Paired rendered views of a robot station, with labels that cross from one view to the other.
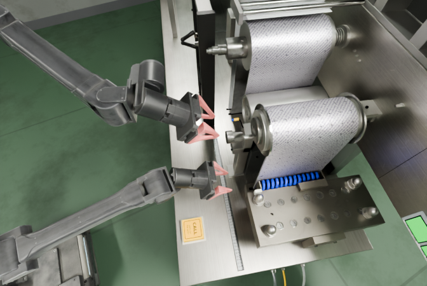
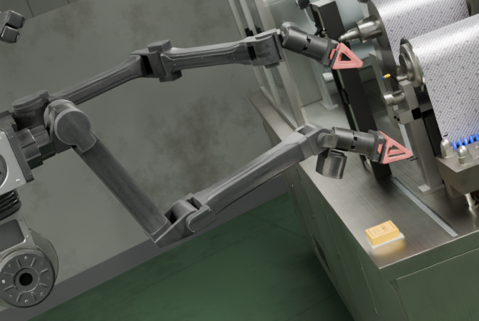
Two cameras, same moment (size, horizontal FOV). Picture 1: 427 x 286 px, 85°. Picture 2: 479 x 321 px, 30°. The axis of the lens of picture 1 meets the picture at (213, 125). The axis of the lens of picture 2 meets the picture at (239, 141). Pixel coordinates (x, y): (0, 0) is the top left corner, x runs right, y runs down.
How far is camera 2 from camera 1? 1.94 m
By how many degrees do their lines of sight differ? 43
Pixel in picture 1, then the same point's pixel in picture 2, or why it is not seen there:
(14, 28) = (173, 50)
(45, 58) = (206, 48)
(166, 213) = not seen: outside the picture
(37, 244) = (213, 190)
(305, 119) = (444, 31)
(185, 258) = (380, 254)
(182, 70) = not seen: hidden behind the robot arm
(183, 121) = (323, 46)
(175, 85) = not seen: hidden behind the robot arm
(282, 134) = (424, 47)
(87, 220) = (255, 165)
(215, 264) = (420, 244)
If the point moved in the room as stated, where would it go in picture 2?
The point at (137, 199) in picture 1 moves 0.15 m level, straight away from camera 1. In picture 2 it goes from (299, 138) to (257, 141)
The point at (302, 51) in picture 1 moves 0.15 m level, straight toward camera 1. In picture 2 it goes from (432, 1) to (418, 15)
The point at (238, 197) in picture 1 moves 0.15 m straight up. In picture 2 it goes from (441, 201) to (425, 148)
